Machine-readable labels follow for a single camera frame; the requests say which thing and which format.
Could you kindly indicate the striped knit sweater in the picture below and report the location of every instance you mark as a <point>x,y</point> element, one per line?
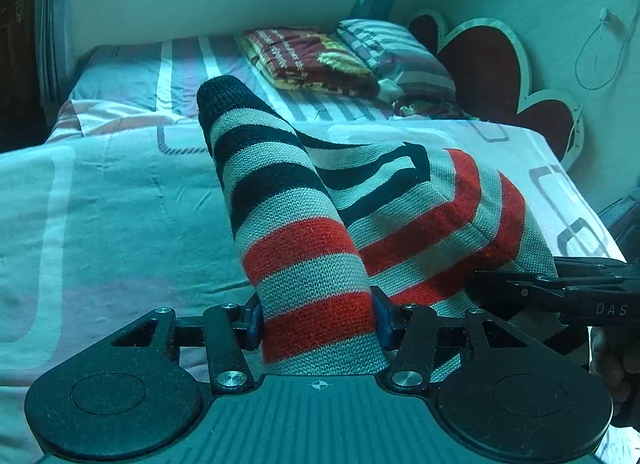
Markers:
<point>300,244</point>

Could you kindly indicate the white wall charger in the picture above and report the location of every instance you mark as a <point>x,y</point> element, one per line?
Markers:
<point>611,20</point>

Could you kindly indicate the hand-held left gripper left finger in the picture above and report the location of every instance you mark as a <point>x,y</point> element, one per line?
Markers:
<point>255,325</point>

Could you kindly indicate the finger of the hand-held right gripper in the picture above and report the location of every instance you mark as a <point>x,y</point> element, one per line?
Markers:
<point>505,291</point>

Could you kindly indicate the purple striped bed sheet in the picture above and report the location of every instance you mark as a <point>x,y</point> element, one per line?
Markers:
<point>130,79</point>

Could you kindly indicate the colourful crumpled cloth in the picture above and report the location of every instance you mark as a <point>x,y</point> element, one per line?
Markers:
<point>425,108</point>

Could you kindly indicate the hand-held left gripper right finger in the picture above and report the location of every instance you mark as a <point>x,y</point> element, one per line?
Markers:
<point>383,320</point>

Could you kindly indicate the white patterned bed sheet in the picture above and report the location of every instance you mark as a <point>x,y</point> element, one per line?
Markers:
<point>125,219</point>

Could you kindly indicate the heart-shaped dark red headboard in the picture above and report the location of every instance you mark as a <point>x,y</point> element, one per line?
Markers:
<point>490,74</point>

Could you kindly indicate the person's right hand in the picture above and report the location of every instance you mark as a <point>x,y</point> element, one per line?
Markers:
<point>612,364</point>

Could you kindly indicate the pale pleated curtain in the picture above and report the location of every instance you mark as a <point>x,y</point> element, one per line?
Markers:
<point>50,19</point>

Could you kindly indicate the folded red patterned blanket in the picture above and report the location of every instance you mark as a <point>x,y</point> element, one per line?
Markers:
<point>300,59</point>

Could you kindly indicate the grey striped pillow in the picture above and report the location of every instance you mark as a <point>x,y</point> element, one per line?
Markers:
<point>400,54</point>

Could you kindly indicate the dark wooden wardrobe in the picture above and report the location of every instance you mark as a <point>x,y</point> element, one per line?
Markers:
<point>17,44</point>

